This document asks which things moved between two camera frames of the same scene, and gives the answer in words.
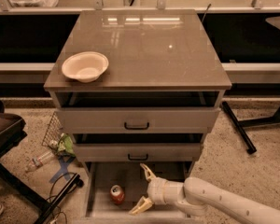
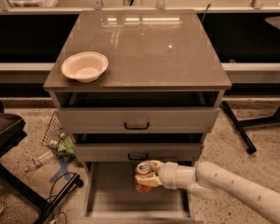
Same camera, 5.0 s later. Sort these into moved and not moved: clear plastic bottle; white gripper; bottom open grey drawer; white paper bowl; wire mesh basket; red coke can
Moved: white gripper; red coke can
Not moved: clear plastic bottle; wire mesh basket; white paper bowl; bottom open grey drawer
